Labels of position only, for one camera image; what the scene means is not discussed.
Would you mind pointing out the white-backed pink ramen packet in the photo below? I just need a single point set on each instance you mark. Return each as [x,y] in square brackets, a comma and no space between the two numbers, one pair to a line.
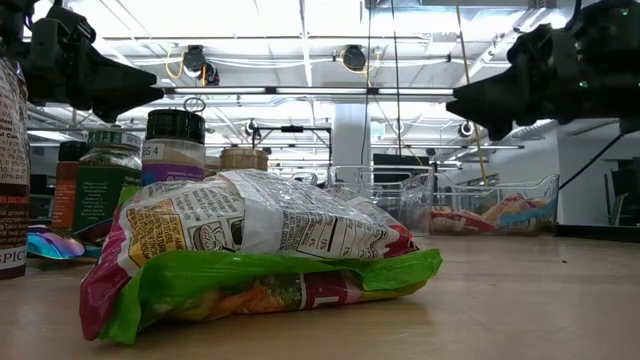
[280,220]

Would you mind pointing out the black stand frame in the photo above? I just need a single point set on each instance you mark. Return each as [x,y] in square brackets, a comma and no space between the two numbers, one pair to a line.
[292,129]

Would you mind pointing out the clear plastic bin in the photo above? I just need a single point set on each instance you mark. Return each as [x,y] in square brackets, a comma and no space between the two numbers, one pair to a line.
[400,200]
[550,192]

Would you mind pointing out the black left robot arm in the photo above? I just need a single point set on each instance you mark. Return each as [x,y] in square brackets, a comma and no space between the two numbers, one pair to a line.
[12,25]

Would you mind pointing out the orange label spice jar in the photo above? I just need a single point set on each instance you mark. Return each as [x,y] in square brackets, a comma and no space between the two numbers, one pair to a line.
[65,195]

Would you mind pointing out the purple label spice jar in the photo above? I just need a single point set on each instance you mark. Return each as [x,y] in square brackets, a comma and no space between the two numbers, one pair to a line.
[172,130]

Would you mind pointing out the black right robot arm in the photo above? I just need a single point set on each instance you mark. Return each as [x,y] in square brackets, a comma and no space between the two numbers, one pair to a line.
[610,50]

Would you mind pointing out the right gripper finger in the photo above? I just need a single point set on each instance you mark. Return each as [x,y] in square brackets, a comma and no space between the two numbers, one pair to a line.
[499,126]
[490,100]

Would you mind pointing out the brown label spice jar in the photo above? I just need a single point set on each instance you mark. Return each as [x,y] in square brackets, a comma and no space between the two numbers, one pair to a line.
[12,175]

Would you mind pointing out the red blue ramen packet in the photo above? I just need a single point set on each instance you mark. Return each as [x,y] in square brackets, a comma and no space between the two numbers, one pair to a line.
[460,222]

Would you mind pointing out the iridescent metal spoon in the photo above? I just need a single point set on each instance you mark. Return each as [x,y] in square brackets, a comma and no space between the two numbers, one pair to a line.
[52,245]

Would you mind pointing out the long linear light fixture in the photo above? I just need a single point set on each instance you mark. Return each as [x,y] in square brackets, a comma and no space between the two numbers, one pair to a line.
[325,90]

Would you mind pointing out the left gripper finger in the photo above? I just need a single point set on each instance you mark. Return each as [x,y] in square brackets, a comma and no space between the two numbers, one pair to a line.
[120,105]
[115,75]

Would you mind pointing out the green lid spice jar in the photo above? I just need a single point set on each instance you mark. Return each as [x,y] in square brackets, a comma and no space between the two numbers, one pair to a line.
[102,195]

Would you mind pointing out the green ramen packet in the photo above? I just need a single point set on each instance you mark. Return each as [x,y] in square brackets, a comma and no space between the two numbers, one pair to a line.
[225,272]

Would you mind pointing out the black monitor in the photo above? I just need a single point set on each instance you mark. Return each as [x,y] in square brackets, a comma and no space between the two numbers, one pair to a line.
[400,161]

